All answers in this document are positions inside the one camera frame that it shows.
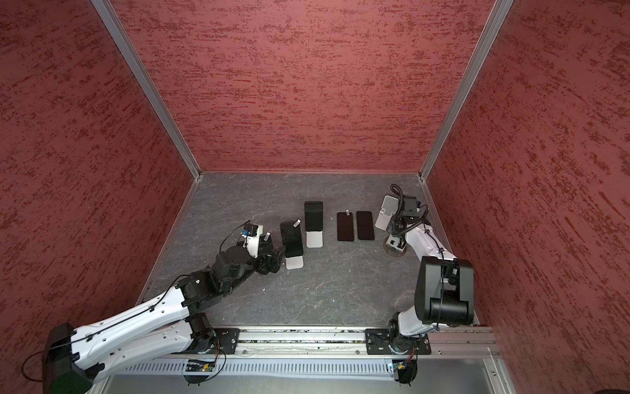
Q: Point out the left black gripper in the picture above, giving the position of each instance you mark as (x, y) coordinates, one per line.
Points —
(266, 268)

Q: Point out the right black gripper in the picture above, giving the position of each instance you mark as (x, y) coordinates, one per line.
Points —
(393, 226)

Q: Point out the white phone stand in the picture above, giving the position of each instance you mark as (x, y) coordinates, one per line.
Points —
(388, 210)
(314, 239)
(293, 263)

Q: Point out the grey stand wooden base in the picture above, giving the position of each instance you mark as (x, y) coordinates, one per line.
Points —
(395, 246)

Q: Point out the black phone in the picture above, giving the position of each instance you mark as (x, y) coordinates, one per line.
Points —
(313, 215)
(365, 226)
(292, 238)

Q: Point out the silver edged phone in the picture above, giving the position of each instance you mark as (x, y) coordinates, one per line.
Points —
(345, 226)

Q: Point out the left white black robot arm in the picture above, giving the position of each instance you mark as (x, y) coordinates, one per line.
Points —
(74, 359)

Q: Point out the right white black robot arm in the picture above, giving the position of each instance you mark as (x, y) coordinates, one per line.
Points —
(444, 293)

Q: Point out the white phone stand front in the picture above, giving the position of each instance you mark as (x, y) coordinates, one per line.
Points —
(293, 263)

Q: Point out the black phone on white stand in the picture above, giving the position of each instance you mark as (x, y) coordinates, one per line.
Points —
(292, 238)

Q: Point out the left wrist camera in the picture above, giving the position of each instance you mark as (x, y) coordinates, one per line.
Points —
(253, 238)

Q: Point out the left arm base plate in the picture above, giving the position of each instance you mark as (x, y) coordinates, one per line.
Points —
(224, 340)

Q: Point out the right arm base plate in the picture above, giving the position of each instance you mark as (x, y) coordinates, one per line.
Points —
(379, 341)

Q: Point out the white slotted cable duct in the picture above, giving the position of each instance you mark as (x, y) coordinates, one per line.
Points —
(370, 369)

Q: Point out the aluminium frame rail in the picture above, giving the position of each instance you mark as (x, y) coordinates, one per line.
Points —
(347, 342)

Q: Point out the right corner aluminium post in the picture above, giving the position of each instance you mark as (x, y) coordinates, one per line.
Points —
(484, 44)

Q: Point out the corner aluminium post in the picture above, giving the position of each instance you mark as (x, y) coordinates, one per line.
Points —
(484, 44)
(116, 30)

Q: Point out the left corner aluminium post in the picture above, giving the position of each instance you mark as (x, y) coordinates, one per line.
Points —
(116, 30)

